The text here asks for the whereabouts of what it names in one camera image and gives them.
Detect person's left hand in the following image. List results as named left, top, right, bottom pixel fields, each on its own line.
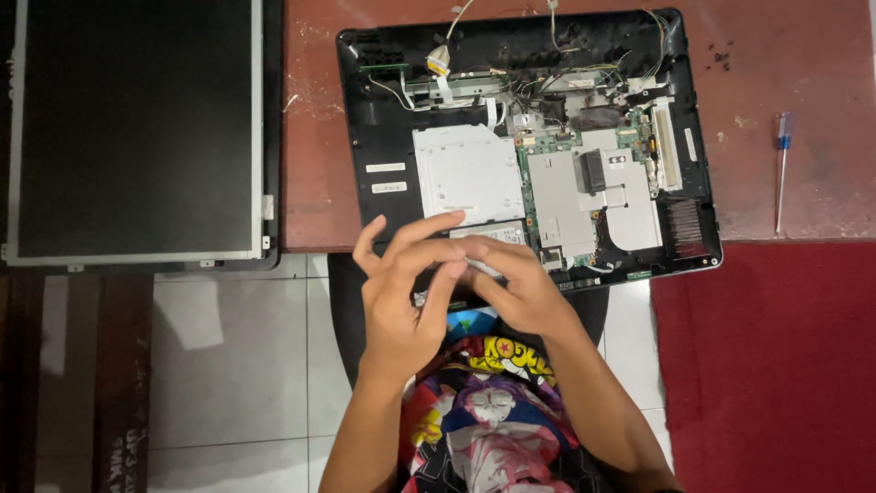
left=352, top=210, right=484, bottom=382

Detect person's right hand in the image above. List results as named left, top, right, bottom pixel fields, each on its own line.
left=456, top=235, right=584, bottom=345

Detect silver hard drive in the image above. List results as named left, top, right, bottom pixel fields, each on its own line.
left=448, top=220, right=528, bottom=278

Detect silver metal shield plate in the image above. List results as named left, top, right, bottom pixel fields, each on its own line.
left=527, top=129, right=664, bottom=259

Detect colourful cartoon print shirt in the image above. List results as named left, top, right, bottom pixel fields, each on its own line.
left=400, top=307, right=586, bottom=493

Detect silver optical drive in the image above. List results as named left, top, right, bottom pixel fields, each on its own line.
left=412, top=124, right=527, bottom=227

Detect green laptop motherboard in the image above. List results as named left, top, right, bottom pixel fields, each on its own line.
left=513, top=103, right=685, bottom=273

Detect copper heatsink fins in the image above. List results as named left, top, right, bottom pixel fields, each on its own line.
left=667, top=198, right=706, bottom=259

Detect black opened laptop base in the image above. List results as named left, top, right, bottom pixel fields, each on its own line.
left=334, top=7, right=724, bottom=304

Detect silver card slot cage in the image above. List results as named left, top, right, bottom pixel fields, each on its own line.
left=650, top=98, right=684, bottom=193

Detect red carpet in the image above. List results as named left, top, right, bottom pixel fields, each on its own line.
left=649, top=240, right=876, bottom=493

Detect laptop screen panel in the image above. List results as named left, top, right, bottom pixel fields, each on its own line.
left=1, top=0, right=283, bottom=272

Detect dark wooden bench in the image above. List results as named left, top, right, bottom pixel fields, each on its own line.
left=0, top=270, right=156, bottom=493

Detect silver metal bracket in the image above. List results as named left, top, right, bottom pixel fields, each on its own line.
left=402, top=73, right=511, bottom=111

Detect white cable with yellow tag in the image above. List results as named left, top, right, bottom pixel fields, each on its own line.
left=425, top=0, right=477, bottom=78

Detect blue handled screwdriver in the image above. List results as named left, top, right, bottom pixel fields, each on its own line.
left=774, top=111, right=796, bottom=236

